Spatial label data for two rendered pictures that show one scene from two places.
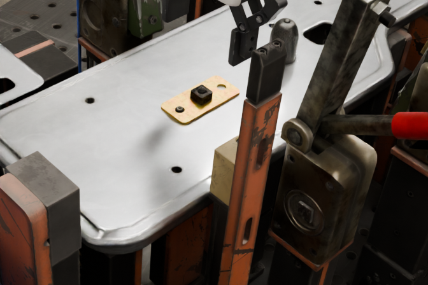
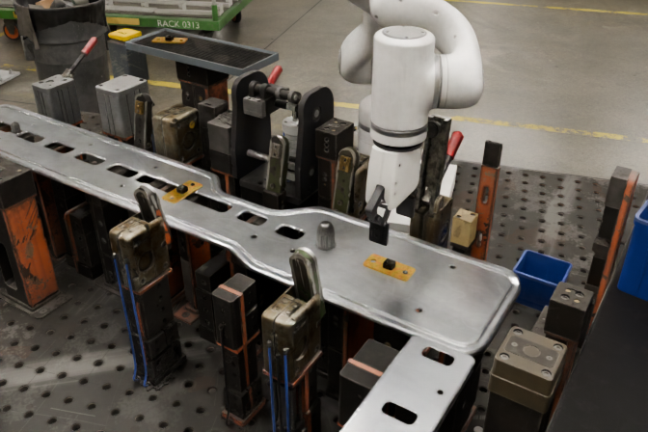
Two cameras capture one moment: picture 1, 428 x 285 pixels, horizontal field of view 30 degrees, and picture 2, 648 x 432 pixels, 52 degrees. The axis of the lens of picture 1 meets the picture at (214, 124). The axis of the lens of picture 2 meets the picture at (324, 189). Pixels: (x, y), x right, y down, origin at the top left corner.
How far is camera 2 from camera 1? 1.26 m
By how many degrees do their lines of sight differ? 77
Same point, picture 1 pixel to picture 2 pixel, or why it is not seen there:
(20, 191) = (633, 175)
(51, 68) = (381, 350)
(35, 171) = (620, 174)
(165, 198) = (475, 266)
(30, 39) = (353, 371)
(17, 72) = (413, 350)
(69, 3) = not seen: outside the picture
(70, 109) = (433, 315)
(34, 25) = not seen: outside the picture
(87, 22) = (298, 360)
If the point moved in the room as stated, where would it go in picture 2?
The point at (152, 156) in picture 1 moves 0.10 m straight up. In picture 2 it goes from (448, 276) to (454, 226)
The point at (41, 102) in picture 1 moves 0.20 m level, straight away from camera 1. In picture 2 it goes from (435, 330) to (311, 371)
